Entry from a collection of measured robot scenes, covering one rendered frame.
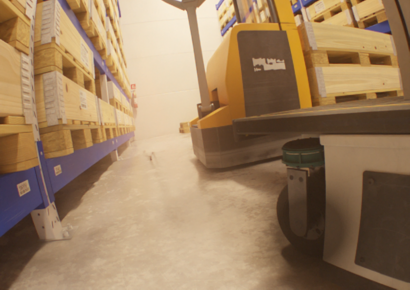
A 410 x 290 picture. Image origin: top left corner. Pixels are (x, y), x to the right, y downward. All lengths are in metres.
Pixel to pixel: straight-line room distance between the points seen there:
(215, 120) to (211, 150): 0.18
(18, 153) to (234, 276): 0.61
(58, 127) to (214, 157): 0.86
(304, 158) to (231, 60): 1.02
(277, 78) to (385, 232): 1.26
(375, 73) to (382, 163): 1.89
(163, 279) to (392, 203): 0.46
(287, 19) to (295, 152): 1.37
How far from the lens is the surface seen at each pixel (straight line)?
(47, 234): 0.91
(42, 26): 1.07
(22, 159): 0.67
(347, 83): 1.83
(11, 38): 0.74
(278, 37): 1.54
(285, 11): 1.73
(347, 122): 0.29
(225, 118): 1.30
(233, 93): 1.32
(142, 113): 6.79
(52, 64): 0.99
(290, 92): 1.49
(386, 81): 2.28
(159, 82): 6.91
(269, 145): 1.41
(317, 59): 1.67
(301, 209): 0.47
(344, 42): 1.93
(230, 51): 1.38
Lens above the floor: 0.33
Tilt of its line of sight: 5 degrees down
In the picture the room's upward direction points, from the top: 9 degrees counter-clockwise
